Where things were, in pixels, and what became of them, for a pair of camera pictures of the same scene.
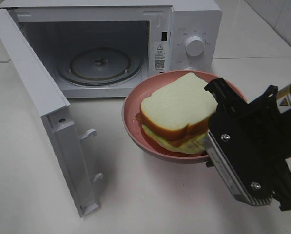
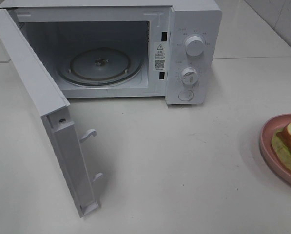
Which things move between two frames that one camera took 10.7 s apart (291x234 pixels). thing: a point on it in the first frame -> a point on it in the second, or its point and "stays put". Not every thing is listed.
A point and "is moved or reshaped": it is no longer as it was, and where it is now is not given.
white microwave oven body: [103, 48] stays put
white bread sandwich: [175, 118] is moved or reshaped
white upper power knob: [194, 46] stays put
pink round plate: [136, 98] is moved or reshaped
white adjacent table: [249, 46] stays put
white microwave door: [67, 144] stays put
